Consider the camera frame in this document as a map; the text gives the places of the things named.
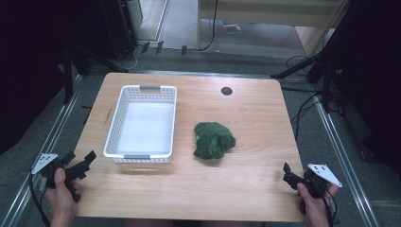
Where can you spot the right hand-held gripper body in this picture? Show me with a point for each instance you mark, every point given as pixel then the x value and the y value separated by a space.
pixel 317 184

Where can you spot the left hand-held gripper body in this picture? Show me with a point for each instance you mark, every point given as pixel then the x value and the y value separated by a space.
pixel 47 165

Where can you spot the white plastic basket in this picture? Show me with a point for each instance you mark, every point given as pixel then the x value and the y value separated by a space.
pixel 142 126

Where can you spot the green broccoli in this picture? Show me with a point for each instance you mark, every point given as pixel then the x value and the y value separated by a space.
pixel 212 140

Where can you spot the person's right hand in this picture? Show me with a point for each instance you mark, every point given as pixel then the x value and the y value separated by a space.
pixel 315 209

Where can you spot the person's left hand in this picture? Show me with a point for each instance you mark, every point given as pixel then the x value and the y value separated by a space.
pixel 61 205

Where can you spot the black tripod stand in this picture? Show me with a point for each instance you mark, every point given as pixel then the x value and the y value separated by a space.
pixel 326 78
pixel 67 82

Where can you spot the black round table grommet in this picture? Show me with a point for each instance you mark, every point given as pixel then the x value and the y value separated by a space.
pixel 226 91

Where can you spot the black curtain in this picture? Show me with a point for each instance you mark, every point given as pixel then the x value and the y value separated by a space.
pixel 372 78
pixel 31 63

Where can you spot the black cabinet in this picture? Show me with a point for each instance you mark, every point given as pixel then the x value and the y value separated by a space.
pixel 121 25

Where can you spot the book with green cover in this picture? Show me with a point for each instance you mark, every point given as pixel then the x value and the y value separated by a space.
pixel 231 27

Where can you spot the light wooden shelf unit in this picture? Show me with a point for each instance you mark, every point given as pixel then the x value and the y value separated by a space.
pixel 271 12

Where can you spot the metal floor rail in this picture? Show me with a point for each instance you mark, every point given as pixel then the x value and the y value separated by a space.
pixel 205 73
pixel 343 157
pixel 47 146

